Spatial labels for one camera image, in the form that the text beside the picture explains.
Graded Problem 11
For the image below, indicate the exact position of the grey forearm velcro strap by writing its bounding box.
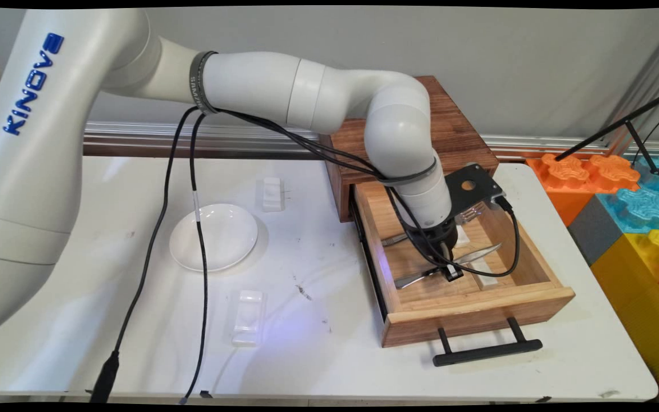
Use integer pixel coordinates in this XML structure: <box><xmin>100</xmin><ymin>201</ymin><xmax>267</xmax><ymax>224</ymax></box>
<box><xmin>189</xmin><ymin>50</ymin><xmax>219</xmax><ymax>115</ymax></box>

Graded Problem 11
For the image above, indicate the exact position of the dark brown wooden cabinet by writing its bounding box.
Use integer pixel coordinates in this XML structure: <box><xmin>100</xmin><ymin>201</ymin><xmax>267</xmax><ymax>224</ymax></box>
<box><xmin>318</xmin><ymin>76</ymin><xmax>500</xmax><ymax>223</ymax></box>

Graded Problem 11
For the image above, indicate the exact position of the white round plate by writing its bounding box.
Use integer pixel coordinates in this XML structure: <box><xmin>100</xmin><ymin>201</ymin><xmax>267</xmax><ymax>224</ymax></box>
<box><xmin>169</xmin><ymin>203</ymin><xmax>259</xmax><ymax>272</ymax></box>

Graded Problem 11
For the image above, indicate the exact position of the yellow foam building block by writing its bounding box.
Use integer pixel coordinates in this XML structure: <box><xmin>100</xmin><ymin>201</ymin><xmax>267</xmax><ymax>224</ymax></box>
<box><xmin>591</xmin><ymin>229</ymin><xmax>659</xmax><ymax>402</ymax></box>

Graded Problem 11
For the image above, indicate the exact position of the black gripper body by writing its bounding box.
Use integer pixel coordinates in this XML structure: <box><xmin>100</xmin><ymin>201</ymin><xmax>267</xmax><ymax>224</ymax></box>
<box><xmin>404</xmin><ymin>217</ymin><xmax>459</xmax><ymax>254</ymax></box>

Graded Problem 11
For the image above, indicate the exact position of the silver metal knife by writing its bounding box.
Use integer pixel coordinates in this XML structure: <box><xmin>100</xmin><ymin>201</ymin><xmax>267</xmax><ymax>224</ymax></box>
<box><xmin>394</xmin><ymin>243</ymin><xmax>503</xmax><ymax>289</ymax></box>

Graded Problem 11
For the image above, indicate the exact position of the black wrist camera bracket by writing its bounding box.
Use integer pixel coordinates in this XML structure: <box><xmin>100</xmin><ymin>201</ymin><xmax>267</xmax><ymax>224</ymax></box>
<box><xmin>444</xmin><ymin>163</ymin><xmax>507</xmax><ymax>215</ymax></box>

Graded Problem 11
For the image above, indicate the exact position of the black tripod stand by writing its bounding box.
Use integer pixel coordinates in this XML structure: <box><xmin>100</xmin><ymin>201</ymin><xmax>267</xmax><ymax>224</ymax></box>
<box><xmin>555</xmin><ymin>86</ymin><xmax>659</xmax><ymax>183</ymax></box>

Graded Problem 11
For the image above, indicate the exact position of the grey foam building block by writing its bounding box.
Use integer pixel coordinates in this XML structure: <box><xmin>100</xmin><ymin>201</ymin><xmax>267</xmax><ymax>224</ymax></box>
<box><xmin>568</xmin><ymin>196</ymin><xmax>628</xmax><ymax>265</ymax></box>

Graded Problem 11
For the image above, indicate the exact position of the black drawer handle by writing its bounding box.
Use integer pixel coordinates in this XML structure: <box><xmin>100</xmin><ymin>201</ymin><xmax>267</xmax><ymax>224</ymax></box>
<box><xmin>432</xmin><ymin>316</ymin><xmax>543</xmax><ymax>367</ymax></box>

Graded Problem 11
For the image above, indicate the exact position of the orange foam building block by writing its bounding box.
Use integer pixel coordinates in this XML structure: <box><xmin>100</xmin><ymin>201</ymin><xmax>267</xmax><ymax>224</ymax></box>
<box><xmin>527</xmin><ymin>153</ymin><xmax>641</xmax><ymax>227</ymax></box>

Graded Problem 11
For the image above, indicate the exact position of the blue foam building block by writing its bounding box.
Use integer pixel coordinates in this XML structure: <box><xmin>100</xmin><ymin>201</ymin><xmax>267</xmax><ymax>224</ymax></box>
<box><xmin>596</xmin><ymin>156</ymin><xmax>659</xmax><ymax>234</ymax></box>

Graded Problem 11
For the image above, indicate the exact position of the thin black white-banded cable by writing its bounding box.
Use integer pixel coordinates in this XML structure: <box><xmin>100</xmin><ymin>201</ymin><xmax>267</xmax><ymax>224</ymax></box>
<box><xmin>178</xmin><ymin>109</ymin><xmax>462</xmax><ymax>405</ymax></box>

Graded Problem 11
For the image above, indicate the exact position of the light wooden drawer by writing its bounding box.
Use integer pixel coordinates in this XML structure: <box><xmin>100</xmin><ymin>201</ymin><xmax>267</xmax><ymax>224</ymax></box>
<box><xmin>352</xmin><ymin>163</ymin><xmax>576</xmax><ymax>348</ymax></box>

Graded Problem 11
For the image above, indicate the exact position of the aluminium wall rail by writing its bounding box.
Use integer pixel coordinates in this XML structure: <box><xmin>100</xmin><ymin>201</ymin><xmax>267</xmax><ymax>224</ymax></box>
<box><xmin>84</xmin><ymin>121</ymin><xmax>659</xmax><ymax>161</ymax></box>

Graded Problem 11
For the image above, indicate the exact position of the silver metal fork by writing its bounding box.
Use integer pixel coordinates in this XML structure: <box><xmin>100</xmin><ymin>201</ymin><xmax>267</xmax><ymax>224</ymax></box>
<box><xmin>381</xmin><ymin>203</ymin><xmax>486</xmax><ymax>248</ymax></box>

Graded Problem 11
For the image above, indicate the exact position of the black drawer slide rail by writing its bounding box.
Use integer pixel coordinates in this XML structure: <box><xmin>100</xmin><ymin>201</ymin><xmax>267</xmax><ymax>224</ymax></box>
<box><xmin>350</xmin><ymin>189</ymin><xmax>390</xmax><ymax>324</ymax></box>

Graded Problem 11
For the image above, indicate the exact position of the grey wrist velcro strap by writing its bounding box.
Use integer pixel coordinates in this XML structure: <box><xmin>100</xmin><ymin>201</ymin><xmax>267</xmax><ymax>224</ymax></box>
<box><xmin>378</xmin><ymin>157</ymin><xmax>439</xmax><ymax>187</ymax></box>

